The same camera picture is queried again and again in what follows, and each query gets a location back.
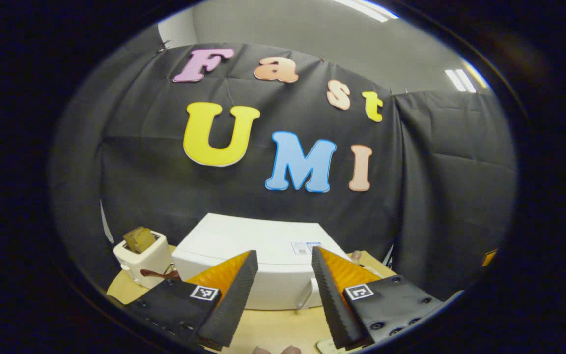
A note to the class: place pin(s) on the white microwave oven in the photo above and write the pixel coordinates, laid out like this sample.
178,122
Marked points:
273,246

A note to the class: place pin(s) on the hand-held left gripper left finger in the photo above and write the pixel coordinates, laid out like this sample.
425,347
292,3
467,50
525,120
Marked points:
234,305

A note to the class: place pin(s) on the brown bread slice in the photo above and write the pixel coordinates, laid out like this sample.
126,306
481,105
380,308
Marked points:
139,240

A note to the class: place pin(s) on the black backdrop cloth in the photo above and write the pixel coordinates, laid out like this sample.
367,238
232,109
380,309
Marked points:
435,196

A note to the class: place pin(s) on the white toaster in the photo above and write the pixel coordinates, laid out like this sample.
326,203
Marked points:
148,263

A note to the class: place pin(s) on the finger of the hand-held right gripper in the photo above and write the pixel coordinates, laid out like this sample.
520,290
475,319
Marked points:
489,258

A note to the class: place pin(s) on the clear bottle with red label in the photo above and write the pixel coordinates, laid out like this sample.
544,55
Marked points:
356,255

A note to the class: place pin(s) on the twin tube ceiling light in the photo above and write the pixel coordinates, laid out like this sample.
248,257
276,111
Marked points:
461,80

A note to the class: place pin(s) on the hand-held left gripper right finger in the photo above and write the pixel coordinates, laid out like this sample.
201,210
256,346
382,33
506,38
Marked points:
332,305

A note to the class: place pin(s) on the ceiling light panel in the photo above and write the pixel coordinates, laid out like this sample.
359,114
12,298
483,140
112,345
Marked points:
366,9

